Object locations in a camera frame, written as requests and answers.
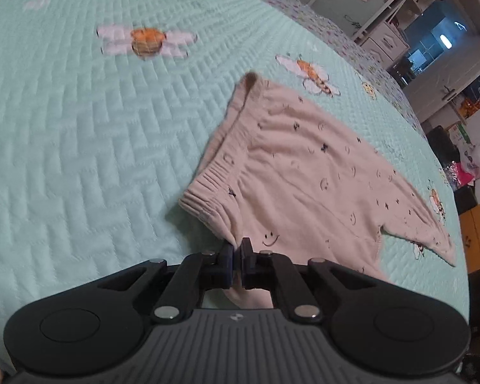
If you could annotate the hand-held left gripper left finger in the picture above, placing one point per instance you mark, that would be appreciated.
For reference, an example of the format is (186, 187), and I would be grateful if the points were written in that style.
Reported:
(228, 266)

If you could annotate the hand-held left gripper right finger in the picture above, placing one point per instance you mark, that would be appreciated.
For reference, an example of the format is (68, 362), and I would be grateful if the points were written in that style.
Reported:
(246, 264)

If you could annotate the beige smiley print pants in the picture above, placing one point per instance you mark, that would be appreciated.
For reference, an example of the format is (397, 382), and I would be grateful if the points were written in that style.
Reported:
(304, 168)

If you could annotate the green quilted bee blanket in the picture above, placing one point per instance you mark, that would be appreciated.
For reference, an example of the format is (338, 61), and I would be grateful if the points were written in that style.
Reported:
(84, 128)

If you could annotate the black chair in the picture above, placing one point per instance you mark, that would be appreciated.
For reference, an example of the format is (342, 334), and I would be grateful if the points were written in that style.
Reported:
(439, 146)

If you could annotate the pink plastic bag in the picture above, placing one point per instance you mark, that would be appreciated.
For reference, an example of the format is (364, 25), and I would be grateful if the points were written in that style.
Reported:
(466, 174)

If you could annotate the white green carton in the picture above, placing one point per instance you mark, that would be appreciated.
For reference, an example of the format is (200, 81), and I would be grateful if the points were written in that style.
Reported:
(460, 138)

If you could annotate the floral bed sheet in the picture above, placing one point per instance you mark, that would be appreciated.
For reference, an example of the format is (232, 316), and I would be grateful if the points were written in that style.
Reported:
(328, 24)

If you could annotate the white drawer cabinet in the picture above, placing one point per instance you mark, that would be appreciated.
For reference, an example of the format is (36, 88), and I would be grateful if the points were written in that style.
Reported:
(386, 42)

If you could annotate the white door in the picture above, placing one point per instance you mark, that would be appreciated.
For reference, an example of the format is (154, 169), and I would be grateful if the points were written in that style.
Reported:
(444, 82)

